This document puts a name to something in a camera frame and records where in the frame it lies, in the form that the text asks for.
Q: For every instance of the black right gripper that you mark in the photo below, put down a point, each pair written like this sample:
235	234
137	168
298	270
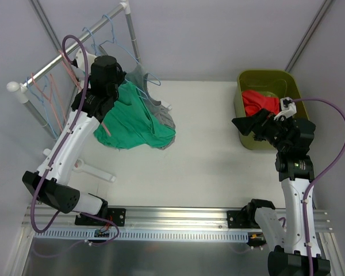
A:
264	126

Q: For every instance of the red tank top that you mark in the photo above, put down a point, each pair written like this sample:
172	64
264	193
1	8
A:
254	101

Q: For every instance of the green tank top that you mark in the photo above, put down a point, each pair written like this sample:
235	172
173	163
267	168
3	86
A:
115	120

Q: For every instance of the light blue wire hanger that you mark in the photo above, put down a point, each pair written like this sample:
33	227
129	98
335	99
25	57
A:
46	104

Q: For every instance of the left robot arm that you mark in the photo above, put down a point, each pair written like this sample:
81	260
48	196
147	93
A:
49	184

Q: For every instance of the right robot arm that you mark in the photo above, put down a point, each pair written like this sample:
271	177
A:
296	187

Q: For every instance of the grey tank top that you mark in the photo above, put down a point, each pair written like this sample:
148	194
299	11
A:
161	112

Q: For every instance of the blue hanger under grey top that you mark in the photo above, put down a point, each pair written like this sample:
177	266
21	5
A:
135	57

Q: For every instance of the olive green plastic basket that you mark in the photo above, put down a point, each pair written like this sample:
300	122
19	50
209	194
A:
273	83

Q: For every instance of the silver clothes rack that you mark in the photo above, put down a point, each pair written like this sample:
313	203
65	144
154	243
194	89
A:
19	89

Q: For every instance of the aluminium rail with cable duct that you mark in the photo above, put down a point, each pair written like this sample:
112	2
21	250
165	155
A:
166	224

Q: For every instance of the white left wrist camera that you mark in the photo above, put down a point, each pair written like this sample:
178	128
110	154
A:
79	60

